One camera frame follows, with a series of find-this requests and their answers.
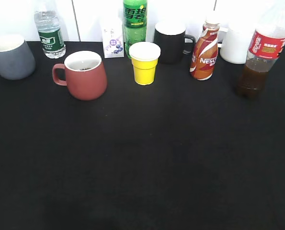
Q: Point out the red ceramic mug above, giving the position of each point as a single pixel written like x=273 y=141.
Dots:
x=84 y=75

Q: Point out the cola bottle red label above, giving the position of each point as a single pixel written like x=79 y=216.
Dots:
x=266 y=45

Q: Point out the yellow paper cup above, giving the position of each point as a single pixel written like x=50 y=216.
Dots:
x=144 y=57

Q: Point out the green Sprite bottle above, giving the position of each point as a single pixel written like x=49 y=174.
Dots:
x=134 y=22

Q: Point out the Nescafe coffee bottle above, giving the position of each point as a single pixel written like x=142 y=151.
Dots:
x=206 y=50

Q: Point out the black ceramic mug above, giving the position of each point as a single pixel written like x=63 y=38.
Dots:
x=170 y=36

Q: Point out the white blueberry milk carton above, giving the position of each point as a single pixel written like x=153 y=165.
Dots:
x=112 y=35

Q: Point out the white ceramic mug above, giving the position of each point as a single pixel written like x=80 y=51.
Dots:
x=235 y=44

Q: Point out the water bottle green label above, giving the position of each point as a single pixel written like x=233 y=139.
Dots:
x=49 y=29

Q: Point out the grey ceramic mug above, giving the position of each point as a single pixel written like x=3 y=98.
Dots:
x=16 y=59

